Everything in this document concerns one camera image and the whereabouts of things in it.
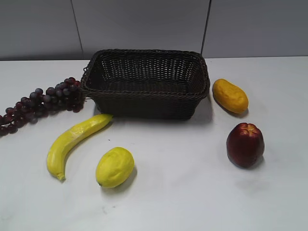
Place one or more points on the yellow banana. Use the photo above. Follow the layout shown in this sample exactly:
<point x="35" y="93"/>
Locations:
<point x="60" y="149"/>

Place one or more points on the dark red apple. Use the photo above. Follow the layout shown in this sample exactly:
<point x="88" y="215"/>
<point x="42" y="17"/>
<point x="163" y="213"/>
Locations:
<point x="245" y="145"/>

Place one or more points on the dark brown woven basket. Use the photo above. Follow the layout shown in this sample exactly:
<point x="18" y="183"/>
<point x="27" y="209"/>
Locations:
<point x="154" y="84"/>

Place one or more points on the yellow lemon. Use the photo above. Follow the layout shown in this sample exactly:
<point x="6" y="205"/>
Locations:
<point x="114" y="167"/>

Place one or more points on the orange-yellow mango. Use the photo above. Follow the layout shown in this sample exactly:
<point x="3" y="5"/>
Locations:
<point x="230" y="96"/>

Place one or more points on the dark purple grape bunch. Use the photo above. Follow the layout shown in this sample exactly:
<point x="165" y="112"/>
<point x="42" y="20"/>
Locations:
<point x="66" y="95"/>

